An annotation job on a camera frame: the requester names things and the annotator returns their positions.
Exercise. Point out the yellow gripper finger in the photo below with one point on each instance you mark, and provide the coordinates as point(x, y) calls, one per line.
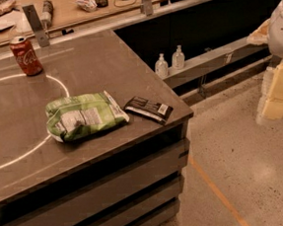
point(259, 36)
point(270, 105)

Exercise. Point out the green jalapeno chip bag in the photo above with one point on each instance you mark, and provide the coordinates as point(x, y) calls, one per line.
point(73, 118)

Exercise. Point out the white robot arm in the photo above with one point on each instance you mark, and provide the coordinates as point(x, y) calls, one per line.
point(275, 32)

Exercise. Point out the red coke can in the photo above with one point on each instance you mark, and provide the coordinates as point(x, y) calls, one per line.
point(25, 55)

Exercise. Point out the right clear sanitizer bottle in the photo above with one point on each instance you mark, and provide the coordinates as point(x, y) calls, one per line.
point(178, 59)

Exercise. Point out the clear sanitizer bottle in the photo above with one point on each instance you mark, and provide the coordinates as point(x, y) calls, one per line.
point(178, 59)
point(162, 68)

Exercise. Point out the left clear sanitizer bottle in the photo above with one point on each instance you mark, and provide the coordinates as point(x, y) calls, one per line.
point(162, 68)

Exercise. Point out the black snack bar wrapper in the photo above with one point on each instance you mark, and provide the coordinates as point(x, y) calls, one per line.
point(155, 111)

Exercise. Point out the black mesh cup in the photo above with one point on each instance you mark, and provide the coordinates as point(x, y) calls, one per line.
point(101, 3)

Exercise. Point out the white crumpled packet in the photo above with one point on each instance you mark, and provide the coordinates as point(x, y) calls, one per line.
point(87, 5)

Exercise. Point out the grey drawer cabinet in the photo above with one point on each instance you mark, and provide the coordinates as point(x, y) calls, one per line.
point(126, 178)

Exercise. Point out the caulk tube tool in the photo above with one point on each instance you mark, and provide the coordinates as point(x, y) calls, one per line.
point(46, 14)

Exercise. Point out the white paper sheets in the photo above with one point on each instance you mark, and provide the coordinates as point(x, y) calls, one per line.
point(9, 20)

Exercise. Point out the crumpled brown wrapper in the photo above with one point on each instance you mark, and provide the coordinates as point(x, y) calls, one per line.
point(7, 6)

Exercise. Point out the wooden back desk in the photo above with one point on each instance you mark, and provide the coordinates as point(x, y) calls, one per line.
point(66, 15)

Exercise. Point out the grey metal bracket post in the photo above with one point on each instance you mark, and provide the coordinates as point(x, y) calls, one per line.
point(36, 26)

